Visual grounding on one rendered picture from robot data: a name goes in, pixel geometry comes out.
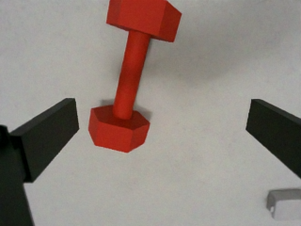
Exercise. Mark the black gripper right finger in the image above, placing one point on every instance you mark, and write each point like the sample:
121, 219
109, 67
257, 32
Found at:
278, 131

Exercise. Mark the red dumbbell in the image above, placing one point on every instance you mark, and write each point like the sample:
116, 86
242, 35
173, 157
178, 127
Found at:
118, 127

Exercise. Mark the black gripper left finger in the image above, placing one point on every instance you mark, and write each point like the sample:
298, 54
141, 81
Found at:
26, 152

